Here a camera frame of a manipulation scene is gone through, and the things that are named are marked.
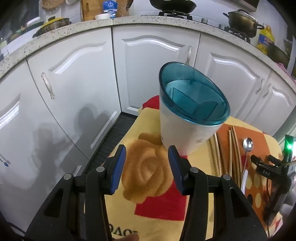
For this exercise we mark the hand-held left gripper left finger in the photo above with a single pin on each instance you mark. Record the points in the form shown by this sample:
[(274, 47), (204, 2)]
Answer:
[(118, 171)]

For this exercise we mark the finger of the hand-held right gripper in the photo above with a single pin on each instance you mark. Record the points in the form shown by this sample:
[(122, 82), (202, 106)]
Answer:
[(274, 160), (256, 160)]

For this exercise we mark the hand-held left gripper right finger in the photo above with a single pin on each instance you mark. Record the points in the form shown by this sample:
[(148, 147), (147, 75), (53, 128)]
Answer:
[(175, 171)]

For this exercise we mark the wooden chopstick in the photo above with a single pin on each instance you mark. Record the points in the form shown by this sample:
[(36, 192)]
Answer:
[(238, 148), (214, 155), (229, 150), (219, 153), (235, 153)]

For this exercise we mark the white utensil holder teal rim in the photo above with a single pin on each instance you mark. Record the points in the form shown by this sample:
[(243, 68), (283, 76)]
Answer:
[(185, 129)]

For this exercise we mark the person's right hand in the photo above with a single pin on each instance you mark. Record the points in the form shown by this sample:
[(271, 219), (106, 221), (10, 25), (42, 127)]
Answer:
[(290, 204)]

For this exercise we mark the person's left hand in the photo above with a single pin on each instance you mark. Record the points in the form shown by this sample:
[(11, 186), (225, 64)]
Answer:
[(129, 238)]

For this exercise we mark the metal spoon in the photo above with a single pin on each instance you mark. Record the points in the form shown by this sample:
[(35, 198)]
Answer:
[(248, 144)]

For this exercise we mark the yellow rose printed blanket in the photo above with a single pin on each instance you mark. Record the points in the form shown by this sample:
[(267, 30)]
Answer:
[(148, 166)]

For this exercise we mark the white cabinet door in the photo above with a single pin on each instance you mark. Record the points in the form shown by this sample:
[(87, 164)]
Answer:
[(143, 81), (231, 81), (277, 104), (81, 81), (23, 139)]

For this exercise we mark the pink cloth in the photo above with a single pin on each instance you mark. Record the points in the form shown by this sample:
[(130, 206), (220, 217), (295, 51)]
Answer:
[(285, 69)]

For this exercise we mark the dark wok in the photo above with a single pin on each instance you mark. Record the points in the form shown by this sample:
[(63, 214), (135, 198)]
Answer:
[(278, 55)]

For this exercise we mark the yellow cooking oil bottle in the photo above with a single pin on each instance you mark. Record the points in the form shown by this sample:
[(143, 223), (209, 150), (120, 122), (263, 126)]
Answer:
[(266, 39)]

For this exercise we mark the dark cooking pot with lid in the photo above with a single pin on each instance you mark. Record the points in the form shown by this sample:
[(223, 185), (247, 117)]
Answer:
[(242, 23)]

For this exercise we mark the black gas stove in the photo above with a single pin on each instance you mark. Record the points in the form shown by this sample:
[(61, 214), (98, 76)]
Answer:
[(208, 21)]

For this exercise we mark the speckled stone countertop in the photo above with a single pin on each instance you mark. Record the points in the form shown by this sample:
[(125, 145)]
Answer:
[(143, 23)]

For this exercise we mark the white bowl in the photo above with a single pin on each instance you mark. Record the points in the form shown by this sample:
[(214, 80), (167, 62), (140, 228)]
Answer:
[(103, 16)]

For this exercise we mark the yellow lidded casserole pan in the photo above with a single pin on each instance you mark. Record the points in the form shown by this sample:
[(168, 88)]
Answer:
[(54, 25)]

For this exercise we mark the wooden knife block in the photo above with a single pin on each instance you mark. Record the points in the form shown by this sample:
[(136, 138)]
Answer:
[(124, 8)]

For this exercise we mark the blue white bag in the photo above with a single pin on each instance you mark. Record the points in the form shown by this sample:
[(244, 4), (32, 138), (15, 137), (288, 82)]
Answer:
[(110, 8)]

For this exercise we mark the wooden cutting board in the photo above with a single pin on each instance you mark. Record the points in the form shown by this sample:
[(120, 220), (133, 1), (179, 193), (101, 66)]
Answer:
[(89, 10)]

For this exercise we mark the black frying pan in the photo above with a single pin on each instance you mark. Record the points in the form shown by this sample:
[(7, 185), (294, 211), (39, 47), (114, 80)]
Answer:
[(173, 5)]

